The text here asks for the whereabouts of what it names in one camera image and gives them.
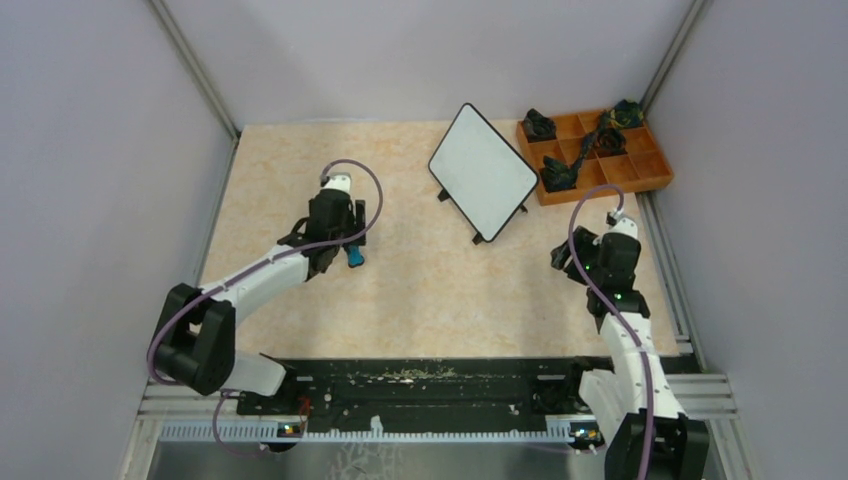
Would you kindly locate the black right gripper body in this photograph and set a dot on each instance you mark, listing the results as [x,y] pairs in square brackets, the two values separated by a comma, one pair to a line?
[587,254]

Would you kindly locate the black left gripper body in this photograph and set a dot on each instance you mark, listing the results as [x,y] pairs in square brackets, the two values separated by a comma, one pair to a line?
[352,232]

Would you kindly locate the blue whiteboard eraser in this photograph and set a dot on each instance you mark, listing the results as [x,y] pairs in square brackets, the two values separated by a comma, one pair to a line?
[355,257]

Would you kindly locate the white whiteboard black frame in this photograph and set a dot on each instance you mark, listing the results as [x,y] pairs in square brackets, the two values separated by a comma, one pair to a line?
[488,179]

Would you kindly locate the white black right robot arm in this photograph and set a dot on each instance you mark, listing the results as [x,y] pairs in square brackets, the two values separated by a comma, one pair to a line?
[647,431]

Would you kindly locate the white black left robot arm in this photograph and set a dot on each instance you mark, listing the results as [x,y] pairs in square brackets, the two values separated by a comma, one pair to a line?
[194,344]

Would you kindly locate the orange compartment tray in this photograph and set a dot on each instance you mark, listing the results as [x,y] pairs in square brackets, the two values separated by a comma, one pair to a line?
[641,167]

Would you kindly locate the black crumpled cloth left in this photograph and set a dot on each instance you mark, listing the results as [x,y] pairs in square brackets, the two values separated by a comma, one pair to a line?
[537,127]

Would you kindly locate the dark cloth with yellow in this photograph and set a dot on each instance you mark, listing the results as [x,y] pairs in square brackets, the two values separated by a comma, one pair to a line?
[626,114]

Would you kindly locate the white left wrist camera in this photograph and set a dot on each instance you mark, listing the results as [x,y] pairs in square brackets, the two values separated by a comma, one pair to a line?
[341,182]

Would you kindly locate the aluminium frame rail front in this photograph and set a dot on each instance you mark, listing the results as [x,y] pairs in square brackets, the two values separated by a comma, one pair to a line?
[701,395]

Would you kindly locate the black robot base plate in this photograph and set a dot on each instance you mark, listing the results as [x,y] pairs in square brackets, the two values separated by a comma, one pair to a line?
[437,419]

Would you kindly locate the white toothed cable duct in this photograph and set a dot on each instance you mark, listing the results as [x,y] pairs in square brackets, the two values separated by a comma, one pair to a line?
[555,429]

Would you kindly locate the left corner aluminium post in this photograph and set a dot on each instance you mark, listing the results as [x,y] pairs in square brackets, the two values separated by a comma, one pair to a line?
[193,65]

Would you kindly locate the corner aluminium post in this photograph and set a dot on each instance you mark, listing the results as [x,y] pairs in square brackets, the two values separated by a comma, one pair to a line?
[193,65]
[687,26]

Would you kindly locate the right corner aluminium post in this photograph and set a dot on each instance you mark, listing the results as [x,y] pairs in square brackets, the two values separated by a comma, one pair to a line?
[687,26]

